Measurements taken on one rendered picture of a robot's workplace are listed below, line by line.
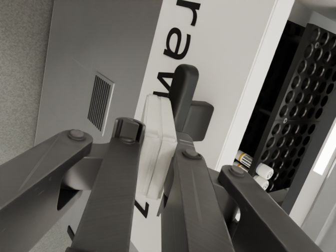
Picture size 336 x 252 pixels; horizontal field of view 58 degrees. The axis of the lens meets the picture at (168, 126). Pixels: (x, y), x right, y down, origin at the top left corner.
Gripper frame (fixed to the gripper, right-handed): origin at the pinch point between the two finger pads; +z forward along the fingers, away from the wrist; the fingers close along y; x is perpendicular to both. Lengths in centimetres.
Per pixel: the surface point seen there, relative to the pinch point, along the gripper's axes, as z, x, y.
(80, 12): 65, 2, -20
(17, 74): 85, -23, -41
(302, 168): 12.5, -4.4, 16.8
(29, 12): 86, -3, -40
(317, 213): 9.7, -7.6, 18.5
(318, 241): 9.2, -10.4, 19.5
